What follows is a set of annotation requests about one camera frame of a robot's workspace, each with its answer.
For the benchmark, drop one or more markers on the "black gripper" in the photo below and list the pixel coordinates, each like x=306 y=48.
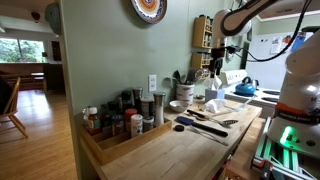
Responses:
x=218 y=53

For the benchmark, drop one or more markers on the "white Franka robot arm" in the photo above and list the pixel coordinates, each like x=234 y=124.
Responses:
x=300 y=86

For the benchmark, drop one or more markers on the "wide round spice container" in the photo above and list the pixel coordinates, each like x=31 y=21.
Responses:
x=147 y=106

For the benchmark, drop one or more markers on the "dark spice bottle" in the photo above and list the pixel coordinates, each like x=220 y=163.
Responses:
x=126 y=98
x=115 y=106

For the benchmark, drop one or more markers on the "white plastic spice bottle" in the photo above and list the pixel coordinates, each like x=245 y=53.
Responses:
x=136 y=126

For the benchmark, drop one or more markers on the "red-capped spice bottle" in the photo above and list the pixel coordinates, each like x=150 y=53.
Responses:
x=129 y=116

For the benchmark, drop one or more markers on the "blue-lidded spice jar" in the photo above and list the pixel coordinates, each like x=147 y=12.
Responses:
x=117 y=125

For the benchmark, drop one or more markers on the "dark glass bottle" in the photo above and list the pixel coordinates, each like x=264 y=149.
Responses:
x=106 y=118

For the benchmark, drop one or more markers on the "wooden spice tray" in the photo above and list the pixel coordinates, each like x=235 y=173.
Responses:
x=116 y=146

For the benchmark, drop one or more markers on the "white-capped brown sauce bottle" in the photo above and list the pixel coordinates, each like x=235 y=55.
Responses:
x=93 y=121

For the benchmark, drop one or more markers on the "white tissue sheet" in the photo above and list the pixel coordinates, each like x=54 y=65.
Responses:
x=213 y=82

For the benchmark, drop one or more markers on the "steel kitchen utensil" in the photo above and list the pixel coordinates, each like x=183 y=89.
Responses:
x=199 y=75

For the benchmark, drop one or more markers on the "blue-grey tissue box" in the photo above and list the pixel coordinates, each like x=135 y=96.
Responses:
x=215 y=94

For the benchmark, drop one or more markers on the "small metal dish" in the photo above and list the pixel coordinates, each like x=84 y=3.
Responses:
x=199 y=97

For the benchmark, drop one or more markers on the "blue enamel kettle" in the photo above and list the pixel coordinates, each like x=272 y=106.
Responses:
x=245 y=88

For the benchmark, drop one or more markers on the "crumpled white paper towel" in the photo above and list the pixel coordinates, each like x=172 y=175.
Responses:
x=216 y=105

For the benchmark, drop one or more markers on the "black plastic ladle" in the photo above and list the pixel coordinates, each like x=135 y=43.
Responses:
x=177 y=76

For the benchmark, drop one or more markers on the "white red-striped utensil crock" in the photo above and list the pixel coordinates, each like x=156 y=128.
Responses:
x=185 y=94

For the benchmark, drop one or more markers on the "clear plastic tool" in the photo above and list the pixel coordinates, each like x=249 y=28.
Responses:
x=241 y=106

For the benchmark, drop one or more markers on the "white refrigerator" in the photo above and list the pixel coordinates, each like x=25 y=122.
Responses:
x=266 y=66

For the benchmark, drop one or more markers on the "white ceramic bowl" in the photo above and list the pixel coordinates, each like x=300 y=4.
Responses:
x=179 y=106

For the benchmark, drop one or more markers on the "slotted steel serving spoon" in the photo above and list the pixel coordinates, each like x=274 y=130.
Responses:
x=230 y=122

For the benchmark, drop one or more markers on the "white kitchen stove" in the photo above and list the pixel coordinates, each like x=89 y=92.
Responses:
x=263 y=98

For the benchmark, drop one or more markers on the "white paper on refrigerator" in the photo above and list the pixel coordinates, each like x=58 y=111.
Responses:
x=275 y=45

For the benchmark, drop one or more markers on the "steel fork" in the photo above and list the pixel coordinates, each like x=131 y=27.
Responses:
x=208 y=136

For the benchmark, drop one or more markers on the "small black round lid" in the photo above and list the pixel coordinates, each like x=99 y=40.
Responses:
x=179 y=128

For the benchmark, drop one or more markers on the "tall dark grinder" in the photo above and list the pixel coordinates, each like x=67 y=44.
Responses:
x=137 y=96

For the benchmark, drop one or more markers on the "blue paper on refrigerator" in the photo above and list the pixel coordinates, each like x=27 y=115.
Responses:
x=297 y=41

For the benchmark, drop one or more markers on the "small black-lidded jar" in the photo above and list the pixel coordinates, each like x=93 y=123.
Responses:
x=148 y=124

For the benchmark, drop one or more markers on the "window with greenery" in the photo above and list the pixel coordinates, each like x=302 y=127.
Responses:
x=21 y=50

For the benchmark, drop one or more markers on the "wooden dining chair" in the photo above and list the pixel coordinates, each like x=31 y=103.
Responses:
x=13 y=110

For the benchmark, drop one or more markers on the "wooden wall spice rack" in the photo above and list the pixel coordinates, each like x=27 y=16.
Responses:
x=198 y=61
x=200 y=33

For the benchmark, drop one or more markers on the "colourful decorative wall plate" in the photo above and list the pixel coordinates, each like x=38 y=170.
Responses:
x=149 y=9

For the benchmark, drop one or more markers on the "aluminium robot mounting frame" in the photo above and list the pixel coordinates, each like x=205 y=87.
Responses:
x=276 y=156

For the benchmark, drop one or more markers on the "grey wall ornament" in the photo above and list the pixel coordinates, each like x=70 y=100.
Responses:
x=52 y=16

